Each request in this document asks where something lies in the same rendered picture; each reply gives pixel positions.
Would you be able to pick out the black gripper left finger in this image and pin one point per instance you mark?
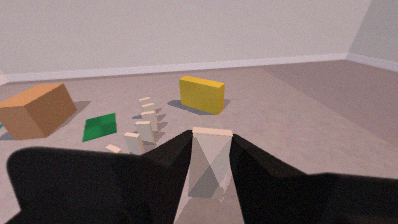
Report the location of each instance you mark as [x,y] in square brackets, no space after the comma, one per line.
[146,188]

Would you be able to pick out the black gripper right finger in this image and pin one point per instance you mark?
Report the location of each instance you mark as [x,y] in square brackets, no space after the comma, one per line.
[271,191]

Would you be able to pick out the yellow rectangular block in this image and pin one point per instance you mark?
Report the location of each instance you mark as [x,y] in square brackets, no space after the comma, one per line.
[202,94]

